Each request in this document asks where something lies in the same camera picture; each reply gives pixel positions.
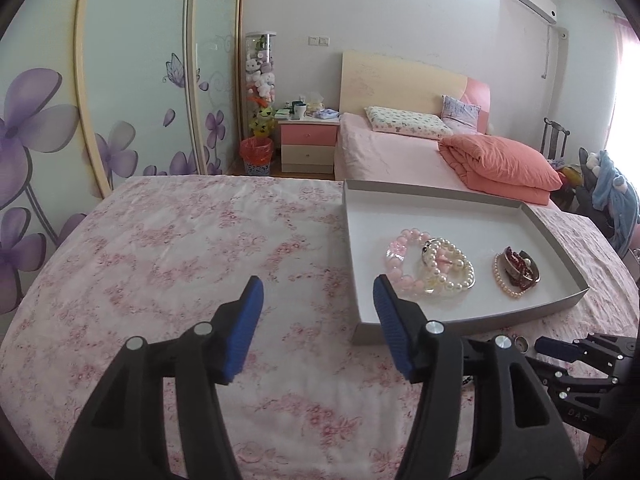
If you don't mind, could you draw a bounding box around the pink pearl bracelet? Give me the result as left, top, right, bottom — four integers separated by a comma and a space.
492, 251, 542, 300

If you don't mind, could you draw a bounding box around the wide silver cuff bangle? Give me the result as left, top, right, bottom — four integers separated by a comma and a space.
502, 247, 540, 289

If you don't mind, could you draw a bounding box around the white pearl bracelet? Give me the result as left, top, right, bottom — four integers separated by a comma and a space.
418, 236, 476, 297

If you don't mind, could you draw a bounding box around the pink bead bracelet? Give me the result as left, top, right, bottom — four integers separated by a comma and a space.
383, 227, 442, 297

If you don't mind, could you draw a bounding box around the grey shallow cardboard tray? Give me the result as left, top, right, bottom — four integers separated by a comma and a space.
343, 180, 589, 344

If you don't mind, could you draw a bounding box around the blue plush garment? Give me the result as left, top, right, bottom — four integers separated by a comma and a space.
576, 148, 639, 257

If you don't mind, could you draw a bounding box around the floral pink bed sheet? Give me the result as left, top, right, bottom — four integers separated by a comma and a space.
1, 177, 639, 479

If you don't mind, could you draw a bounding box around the folded salmon duvet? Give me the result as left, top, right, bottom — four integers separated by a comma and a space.
438, 134, 562, 206

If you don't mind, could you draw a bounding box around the dark wooden chair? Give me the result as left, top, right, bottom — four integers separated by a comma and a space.
540, 117, 570, 160

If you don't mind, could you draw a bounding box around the pink curtain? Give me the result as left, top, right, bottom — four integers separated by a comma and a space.
608, 18, 639, 160

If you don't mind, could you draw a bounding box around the small purple print pillow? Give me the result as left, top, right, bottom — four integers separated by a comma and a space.
440, 96, 482, 131

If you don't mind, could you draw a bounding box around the floral white pillow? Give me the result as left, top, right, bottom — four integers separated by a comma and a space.
364, 106, 454, 140

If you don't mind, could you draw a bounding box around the pink bed mattress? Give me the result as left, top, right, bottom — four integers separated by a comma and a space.
334, 113, 472, 191

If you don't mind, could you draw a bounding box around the red lined waste basket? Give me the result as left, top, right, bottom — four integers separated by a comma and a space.
240, 136, 274, 177

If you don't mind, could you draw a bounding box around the pink bedside table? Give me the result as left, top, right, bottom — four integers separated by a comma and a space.
279, 118, 340, 176

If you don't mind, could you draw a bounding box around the beige pink headboard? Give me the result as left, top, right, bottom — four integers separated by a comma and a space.
338, 50, 490, 133

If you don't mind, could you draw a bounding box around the white mug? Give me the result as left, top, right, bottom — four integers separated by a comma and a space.
293, 103, 307, 120

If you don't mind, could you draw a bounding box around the sliding wardrobe with flowers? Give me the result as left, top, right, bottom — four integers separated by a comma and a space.
1, 0, 240, 313

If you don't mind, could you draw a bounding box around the clear tube of plush toys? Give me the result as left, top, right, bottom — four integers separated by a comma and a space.
244, 32, 277, 138

